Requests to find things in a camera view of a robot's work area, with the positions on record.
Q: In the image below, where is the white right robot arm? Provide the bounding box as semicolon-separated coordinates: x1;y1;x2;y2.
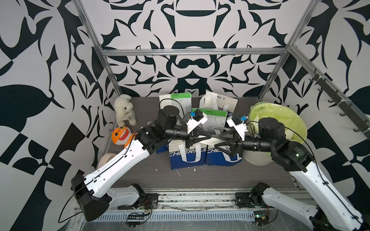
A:
215;116;370;231

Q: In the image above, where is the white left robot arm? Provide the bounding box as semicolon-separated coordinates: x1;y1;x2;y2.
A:
71;105;211;221

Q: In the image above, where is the blue white front right bag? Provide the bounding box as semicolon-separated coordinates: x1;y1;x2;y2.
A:
201;138;242;167

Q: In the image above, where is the green white middle bag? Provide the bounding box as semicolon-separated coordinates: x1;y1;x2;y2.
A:
199;108;227;135

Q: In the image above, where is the green white bag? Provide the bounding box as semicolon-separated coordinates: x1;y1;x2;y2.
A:
199;108;227;135
159;92;192;117

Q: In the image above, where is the blue white front left bag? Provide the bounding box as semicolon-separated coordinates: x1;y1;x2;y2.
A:
169;140;207;170

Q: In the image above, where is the white round trash bin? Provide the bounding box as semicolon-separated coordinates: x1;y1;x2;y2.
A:
243;121;275;167

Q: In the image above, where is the white blue back right bag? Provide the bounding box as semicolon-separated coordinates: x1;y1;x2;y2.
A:
199;90;238;116

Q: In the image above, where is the green white back left bag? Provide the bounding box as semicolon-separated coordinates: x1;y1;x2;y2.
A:
159;92;192;117

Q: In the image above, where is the green plastic bin liner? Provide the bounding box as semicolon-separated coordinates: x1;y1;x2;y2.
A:
249;102;307;143

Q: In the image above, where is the orange plush monster toy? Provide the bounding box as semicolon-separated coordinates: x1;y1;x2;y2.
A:
111;126;135;148

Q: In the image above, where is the white plush rabbit toy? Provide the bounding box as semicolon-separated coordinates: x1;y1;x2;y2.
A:
113;94;137;127

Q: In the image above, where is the white tape roll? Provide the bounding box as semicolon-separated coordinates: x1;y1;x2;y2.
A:
97;153;116;169

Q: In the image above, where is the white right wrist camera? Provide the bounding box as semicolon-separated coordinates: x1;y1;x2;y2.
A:
226;115;248;141

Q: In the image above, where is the black wall hook rail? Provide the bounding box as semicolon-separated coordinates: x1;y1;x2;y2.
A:
308;69;370;139

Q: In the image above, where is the aluminium frame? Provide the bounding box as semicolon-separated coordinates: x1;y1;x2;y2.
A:
74;1;370;199

